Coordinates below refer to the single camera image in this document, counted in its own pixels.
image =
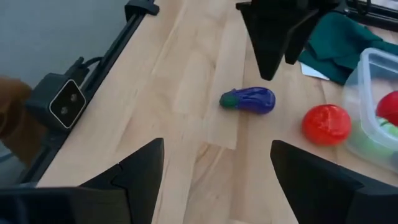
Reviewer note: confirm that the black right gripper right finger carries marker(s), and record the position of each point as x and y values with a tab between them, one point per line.
323	193

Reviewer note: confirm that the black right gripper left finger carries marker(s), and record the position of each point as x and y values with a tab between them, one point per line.
140	186

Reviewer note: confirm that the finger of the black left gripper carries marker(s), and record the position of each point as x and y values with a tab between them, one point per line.
267	37
298	40

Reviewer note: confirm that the purple toy eggplant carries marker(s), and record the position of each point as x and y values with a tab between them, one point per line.
252	100

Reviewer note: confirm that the red toy tomato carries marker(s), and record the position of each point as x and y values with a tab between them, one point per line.
390	107
326	124

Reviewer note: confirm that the light green toy cabbage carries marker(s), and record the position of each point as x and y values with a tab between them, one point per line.
390	128

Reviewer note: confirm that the clear plastic tupperware container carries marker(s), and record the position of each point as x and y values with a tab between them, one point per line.
367	81

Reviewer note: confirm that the white paper sheet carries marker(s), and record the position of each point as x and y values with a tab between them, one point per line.
311	72

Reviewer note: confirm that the dark green cloth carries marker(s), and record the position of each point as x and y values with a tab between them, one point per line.
339	43

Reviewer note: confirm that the brown rounded object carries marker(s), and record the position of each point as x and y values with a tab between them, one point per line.
12	118

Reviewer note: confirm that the black table-level camera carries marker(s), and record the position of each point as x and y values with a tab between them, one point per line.
62	99

